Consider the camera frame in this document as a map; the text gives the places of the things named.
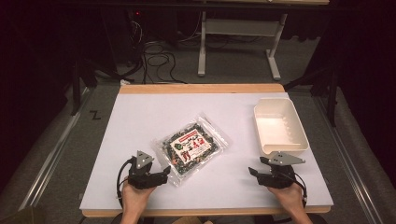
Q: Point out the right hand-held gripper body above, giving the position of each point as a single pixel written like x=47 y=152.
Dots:
x=280 y=172

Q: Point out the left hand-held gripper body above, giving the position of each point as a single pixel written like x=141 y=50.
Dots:
x=140 y=170

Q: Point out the person's right hand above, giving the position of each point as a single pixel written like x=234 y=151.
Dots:
x=289 y=196

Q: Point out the person's left hand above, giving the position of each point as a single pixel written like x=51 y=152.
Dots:
x=136 y=196

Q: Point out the cream plastic bin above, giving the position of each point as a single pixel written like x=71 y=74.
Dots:
x=278 y=127

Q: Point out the white metal desk frame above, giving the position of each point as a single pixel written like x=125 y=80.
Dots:
x=239 y=27

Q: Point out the white table cover sheet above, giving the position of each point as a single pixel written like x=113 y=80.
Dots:
x=140 y=118

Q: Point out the clear plastic snack packet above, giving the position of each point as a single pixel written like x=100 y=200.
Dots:
x=190 y=146

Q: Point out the aluminium floor rail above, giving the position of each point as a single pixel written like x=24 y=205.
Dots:
x=348 y=158
x=53 y=152

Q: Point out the black metal stand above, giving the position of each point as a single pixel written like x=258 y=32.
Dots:
x=76 y=87
x=331 y=93

